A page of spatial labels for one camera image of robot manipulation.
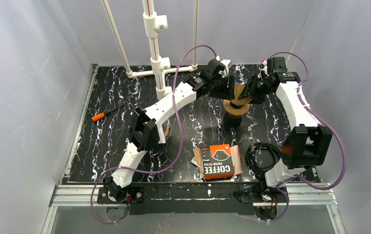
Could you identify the white PVC pipe stand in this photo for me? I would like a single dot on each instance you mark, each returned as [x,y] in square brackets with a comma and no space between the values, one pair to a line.
[153,24]

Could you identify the wooden ring dripper holder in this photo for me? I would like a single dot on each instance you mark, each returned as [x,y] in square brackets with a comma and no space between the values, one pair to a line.
[166,128]

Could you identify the brown paper coffee filter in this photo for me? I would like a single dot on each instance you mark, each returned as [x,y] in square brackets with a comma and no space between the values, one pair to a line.
[238,90]

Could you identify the aluminium frame rail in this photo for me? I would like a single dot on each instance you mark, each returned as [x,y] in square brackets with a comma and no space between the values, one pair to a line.
[197,197]

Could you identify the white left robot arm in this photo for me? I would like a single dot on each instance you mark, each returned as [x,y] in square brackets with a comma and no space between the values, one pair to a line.
[146,126]

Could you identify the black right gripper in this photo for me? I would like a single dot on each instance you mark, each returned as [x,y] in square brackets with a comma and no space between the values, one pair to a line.
[256,89]

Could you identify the orange coffee filter package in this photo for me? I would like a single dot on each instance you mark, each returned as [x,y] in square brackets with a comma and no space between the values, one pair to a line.
[217,161]

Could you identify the red and black carafe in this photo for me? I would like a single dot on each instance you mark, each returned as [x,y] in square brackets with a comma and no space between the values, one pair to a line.
[231,121]

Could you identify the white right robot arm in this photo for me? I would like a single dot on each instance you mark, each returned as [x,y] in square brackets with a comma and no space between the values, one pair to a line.
[308,141]

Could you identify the orange handled screwdriver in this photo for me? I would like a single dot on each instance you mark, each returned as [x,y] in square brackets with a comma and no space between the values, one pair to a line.
[102,115]

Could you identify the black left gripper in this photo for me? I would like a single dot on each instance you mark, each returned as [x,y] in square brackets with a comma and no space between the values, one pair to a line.
[225,87]

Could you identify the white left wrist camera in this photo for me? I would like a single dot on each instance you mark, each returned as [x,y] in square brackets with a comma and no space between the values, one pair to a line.
[227,63]

